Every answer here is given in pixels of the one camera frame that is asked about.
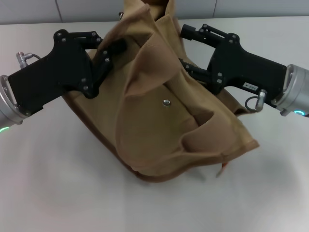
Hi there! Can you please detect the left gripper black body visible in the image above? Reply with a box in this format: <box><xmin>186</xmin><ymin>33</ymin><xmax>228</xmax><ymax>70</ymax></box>
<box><xmin>7</xmin><ymin>40</ymin><xmax>94</xmax><ymax>116</ymax></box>

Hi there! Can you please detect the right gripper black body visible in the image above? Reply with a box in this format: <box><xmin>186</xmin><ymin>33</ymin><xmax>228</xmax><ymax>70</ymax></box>
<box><xmin>207</xmin><ymin>38</ymin><xmax>288</xmax><ymax>107</ymax></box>

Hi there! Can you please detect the khaki canvas food bag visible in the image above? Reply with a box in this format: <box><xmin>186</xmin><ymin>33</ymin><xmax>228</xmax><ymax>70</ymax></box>
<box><xmin>61</xmin><ymin>0</ymin><xmax>260</xmax><ymax>186</ymax></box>

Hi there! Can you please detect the right silver cable connector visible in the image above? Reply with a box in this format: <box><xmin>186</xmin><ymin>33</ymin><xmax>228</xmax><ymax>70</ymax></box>
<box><xmin>244</xmin><ymin>88</ymin><xmax>267</xmax><ymax>112</ymax></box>

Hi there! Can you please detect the silver cable connector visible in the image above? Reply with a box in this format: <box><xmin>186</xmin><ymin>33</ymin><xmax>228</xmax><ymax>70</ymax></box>
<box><xmin>15</xmin><ymin>51</ymin><xmax>43</xmax><ymax>67</ymax></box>
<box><xmin>244</xmin><ymin>88</ymin><xmax>267</xmax><ymax>112</ymax></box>

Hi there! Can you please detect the left silver cable connector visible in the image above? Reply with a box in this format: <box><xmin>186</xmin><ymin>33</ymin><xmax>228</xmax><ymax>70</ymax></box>
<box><xmin>15</xmin><ymin>51</ymin><xmax>43</xmax><ymax>67</ymax></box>

